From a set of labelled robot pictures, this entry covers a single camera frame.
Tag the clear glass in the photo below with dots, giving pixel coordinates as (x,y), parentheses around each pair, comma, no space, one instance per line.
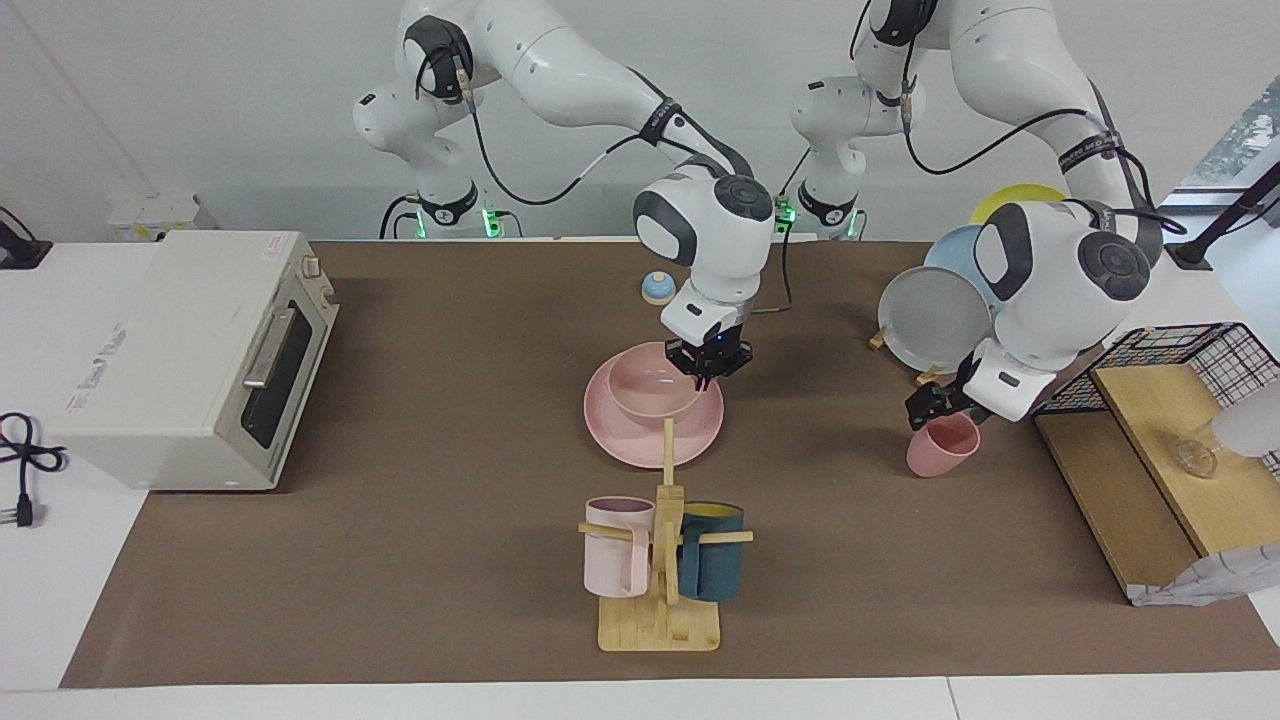
(1197,455)

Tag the pink mug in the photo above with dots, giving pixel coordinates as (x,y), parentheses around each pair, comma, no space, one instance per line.
(612,555)

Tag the small blue lidded jar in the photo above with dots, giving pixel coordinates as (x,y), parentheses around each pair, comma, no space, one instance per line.
(657,290)

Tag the white toaster oven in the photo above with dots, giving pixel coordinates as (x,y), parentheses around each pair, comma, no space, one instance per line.
(160,370)

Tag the wooden mug tree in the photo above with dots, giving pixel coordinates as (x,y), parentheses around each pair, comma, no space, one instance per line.
(660,630)

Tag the window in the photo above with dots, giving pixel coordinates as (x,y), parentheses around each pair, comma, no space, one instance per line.
(1240,140)

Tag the gray plate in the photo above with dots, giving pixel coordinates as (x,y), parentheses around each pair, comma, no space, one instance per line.
(932,320)

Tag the frosted white container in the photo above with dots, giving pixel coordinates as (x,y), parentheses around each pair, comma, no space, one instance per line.
(1255,425)

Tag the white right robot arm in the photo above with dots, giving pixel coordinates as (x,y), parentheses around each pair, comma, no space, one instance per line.
(560,60)

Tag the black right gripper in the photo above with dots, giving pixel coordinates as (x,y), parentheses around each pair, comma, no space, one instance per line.
(715,355)

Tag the yellow plate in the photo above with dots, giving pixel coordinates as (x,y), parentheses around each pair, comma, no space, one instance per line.
(1010,195)

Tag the brown table mat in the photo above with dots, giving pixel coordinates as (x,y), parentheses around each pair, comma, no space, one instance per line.
(400,580)

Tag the dark teal mug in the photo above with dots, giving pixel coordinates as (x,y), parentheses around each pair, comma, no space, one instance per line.
(715,560)

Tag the light blue plate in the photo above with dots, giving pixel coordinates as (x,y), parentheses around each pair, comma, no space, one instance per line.
(960,250)

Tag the white wall box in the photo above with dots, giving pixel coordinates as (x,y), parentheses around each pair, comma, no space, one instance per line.
(150,215)

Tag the pink cup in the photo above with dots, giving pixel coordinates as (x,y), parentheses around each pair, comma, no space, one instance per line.
(940,450)

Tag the black bracket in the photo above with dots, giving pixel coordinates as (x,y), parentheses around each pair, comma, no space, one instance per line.
(20,255)

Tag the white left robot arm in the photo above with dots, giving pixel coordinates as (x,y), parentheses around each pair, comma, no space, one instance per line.
(1060,280)

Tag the black clamp stand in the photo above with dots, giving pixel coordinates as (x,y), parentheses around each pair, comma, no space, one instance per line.
(1190,255)

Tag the wooden plate rack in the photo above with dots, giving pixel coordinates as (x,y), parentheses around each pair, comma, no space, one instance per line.
(927,378)

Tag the pink plate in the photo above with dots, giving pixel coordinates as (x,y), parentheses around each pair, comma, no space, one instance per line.
(620,440)

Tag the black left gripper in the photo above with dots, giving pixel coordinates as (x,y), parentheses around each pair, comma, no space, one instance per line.
(945,398)

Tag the pink bowl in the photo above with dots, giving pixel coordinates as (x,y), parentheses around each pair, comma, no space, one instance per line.
(650,395)

